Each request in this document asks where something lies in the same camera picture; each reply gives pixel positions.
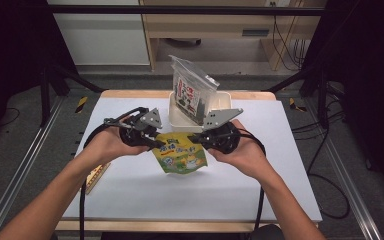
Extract yellow black floor tape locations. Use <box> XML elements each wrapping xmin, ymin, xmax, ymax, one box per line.
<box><xmin>75</xmin><ymin>96</ymin><xmax>89</xmax><ymax>114</ymax></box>
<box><xmin>288</xmin><ymin>97</ymin><xmax>308</xmax><ymax>113</ymax></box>

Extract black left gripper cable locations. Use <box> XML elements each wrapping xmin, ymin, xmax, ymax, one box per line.
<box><xmin>78</xmin><ymin>121</ymin><xmax>109</xmax><ymax>240</ymax></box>

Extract hanging black wall cables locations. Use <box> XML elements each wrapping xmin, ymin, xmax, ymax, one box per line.
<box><xmin>271</xmin><ymin>14</ymin><xmax>309</xmax><ymax>72</ymax></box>

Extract aluminium floor rail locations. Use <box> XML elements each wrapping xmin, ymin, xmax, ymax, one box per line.
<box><xmin>0</xmin><ymin>96</ymin><xmax>64</xmax><ymax>240</ymax></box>
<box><xmin>304</xmin><ymin>98</ymin><xmax>384</xmax><ymax>240</ymax></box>

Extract light wooden desk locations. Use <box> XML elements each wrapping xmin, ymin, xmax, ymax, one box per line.
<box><xmin>139</xmin><ymin>0</ymin><xmax>328</xmax><ymax>72</ymax></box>

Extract tan printed card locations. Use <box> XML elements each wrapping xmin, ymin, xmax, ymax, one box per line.
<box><xmin>85</xmin><ymin>162</ymin><xmax>112</xmax><ymax>195</ymax></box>

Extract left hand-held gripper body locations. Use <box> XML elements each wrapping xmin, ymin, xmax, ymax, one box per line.
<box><xmin>103</xmin><ymin>107</ymin><xmax>164</xmax><ymax>148</ymax></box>

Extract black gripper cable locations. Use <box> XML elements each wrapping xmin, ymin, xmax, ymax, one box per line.
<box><xmin>78</xmin><ymin>121</ymin><xmax>109</xmax><ymax>240</ymax></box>
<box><xmin>239</xmin><ymin>128</ymin><xmax>268</xmax><ymax>234</ymax></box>

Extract black metal stand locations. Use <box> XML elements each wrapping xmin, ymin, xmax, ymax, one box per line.
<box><xmin>39</xmin><ymin>63</ymin><xmax>104</xmax><ymax>128</ymax></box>
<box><xmin>263</xmin><ymin>64</ymin><xmax>331</xmax><ymax>130</ymax></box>

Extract clear bag of dried seaweed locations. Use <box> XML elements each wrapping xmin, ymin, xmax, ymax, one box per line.
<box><xmin>168</xmin><ymin>54</ymin><xmax>220</xmax><ymax>126</ymax></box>

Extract yellow green snack bag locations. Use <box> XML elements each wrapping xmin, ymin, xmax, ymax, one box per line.
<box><xmin>151</xmin><ymin>132</ymin><xmax>209</xmax><ymax>175</ymax></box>

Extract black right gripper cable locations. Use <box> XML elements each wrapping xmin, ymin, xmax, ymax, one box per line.
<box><xmin>239</xmin><ymin>128</ymin><xmax>268</xmax><ymax>234</ymax></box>

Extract white cabinet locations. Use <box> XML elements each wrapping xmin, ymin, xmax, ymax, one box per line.
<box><xmin>46</xmin><ymin>0</ymin><xmax>151</xmax><ymax>67</ymax></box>

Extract white plastic bin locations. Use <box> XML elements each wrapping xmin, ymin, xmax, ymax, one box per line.
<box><xmin>168</xmin><ymin>90</ymin><xmax>233</xmax><ymax>134</ymax></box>

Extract person's right hand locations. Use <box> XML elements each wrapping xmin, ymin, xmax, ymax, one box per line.
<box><xmin>208</xmin><ymin>119</ymin><xmax>278</xmax><ymax>181</ymax></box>

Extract black floor cable loop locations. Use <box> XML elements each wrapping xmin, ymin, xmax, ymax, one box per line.
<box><xmin>289</xmin><ymin>81</ymin><xmax>352</xmax><ymax>221</ymax></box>

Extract black horizontal frame bar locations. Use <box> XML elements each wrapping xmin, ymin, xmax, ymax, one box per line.
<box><xmin>46</xmin><ymin>3</ymin><xmax>326</xmax><ymax>17</ymax></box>

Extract wooden table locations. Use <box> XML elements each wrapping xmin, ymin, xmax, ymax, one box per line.
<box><xmin>55</xmin><ymin>89</ymin><xmax>319</xmax><ymax>234</ymax></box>

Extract person's left hand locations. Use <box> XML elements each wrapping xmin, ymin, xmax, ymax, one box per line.
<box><xmin>85</xmin><ymin>125</ymin><xmax>152</xmax><ymax>166</ymax></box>

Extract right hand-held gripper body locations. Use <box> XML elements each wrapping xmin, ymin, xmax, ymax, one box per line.
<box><xmin>202</xmin><ymin>108</ymin><xmax>244</xmax><ymax>155</ymax></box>

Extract thin black floor cable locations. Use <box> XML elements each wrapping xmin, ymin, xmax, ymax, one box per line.
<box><xmin>0</xmin><ymin>107</ymin><xmax>22</xmax><ymax>128</ymax></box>

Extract white table mat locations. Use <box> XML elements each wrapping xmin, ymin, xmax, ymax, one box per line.
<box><xmin>62</xmin><ymin>97</ymin><xmax>323</xmax><ymax>224</ymax></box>

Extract black curtain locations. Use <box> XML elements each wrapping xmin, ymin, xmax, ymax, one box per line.
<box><xmin>0</xmin><ymin>0</ymin><xmax>78</xmax><ymax>151</ymax></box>
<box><xmin>301</xmin><ymin>0</ymin><xmax>384</xmax><ymax>201</ymax></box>

